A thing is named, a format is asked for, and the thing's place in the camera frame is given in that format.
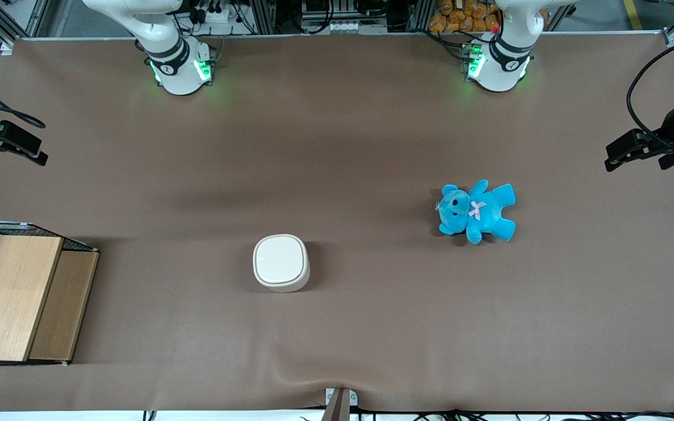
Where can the white trash can lid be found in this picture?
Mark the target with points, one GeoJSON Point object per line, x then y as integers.
{"type": "Point", "coordinates": [280, 259]}

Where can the wooden two-tier shelf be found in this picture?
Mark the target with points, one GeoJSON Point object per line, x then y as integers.
{"type": "Point", "coordinates": [9, 298]}

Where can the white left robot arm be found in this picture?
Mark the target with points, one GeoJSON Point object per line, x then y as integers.
{"type": "Point", "coordinates": [504, 61]}

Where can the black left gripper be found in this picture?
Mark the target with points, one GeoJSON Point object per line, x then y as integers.
{"type": "Point", "coordinates": [669, 129]}

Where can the white square trash can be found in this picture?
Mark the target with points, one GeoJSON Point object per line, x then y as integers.
{"type": "Point", "coordinates": [281, 286]}

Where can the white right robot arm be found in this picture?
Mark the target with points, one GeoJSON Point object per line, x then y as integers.
{"type": "Point", "coordinates": [176, 70]}

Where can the blue teddy bear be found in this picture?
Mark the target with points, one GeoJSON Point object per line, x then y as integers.
{"type": "Point", "coordinates": [486, 213]}

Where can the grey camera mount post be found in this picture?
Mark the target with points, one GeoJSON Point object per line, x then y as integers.
{"type": "Point", "coordinates": [340, 406]}

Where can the white terminal block row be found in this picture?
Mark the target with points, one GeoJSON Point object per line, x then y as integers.
{"type": "Point", "coordinates": [343, 27]}

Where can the white power strip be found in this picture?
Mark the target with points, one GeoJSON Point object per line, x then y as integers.
{"type": "Point", "coordinates": [220, 14]}

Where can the brown table cover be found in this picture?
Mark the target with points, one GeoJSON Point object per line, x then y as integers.
{"type": "Point", "coordinates": [372, 327]}

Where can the orange plush toys pile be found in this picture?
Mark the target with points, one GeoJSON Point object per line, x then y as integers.
{"type": "Point", "coordinates": [460, 17]}

